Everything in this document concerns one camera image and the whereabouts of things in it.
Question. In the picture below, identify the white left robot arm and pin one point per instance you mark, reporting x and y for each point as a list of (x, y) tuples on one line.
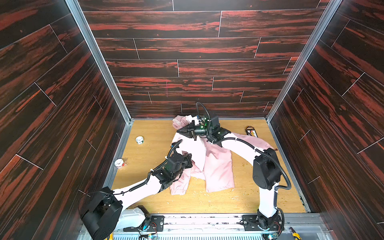
[(101, 212)]

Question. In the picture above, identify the aluminium corner post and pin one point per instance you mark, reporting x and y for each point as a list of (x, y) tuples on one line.
[(318, 31), (91, 42)]

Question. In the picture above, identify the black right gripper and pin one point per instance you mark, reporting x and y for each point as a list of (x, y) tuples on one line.
[(192, 131)]

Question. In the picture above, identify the aluminium corner post left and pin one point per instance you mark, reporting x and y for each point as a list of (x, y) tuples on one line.
[(91, 42)]

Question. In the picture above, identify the aluminium corner post right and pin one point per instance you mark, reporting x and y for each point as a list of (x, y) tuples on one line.
[(318, 31)]

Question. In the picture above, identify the yellow handled tool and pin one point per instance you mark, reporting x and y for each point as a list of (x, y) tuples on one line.
[(295, 235)]

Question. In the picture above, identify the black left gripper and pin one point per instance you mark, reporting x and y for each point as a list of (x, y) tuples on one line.
[(182, 163)]

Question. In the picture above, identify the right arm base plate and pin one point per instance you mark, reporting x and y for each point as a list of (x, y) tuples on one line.
[(249, 223)]

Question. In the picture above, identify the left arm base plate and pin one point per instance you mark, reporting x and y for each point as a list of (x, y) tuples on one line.
[(154, 223)]

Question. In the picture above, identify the small white tape roll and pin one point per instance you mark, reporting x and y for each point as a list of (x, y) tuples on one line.
[(140, 140)]

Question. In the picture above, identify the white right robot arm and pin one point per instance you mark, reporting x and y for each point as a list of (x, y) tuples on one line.
[(268, 174)]

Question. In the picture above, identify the aluminium front rail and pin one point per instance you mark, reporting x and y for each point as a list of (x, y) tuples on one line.
[(227, 227)]

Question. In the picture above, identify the pink zip jacket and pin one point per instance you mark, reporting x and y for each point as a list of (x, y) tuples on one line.
[(210, 162)]

